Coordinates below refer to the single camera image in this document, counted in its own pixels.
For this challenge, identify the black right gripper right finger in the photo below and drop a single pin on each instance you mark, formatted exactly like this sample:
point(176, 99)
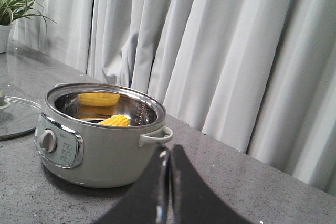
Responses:
point(193, 201)

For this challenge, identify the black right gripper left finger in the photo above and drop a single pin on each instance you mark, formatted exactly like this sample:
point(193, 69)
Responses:
point(148, 198)

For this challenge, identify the green potted plant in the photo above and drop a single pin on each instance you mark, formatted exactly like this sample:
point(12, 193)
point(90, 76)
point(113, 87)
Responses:
point(12, 10)

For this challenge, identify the yellow corn cob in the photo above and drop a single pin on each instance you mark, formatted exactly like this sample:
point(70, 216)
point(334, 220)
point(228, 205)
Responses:
point(116, 120)

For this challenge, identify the glass pot lid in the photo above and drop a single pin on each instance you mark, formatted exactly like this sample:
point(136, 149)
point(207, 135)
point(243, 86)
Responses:
point(18, 116)

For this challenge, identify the white pleated curtain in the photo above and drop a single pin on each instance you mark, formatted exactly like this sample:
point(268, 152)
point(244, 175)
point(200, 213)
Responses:
point(257, 75)

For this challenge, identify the sage green electric pot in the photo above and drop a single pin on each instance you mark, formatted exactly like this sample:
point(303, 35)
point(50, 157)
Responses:
point(73, 146)

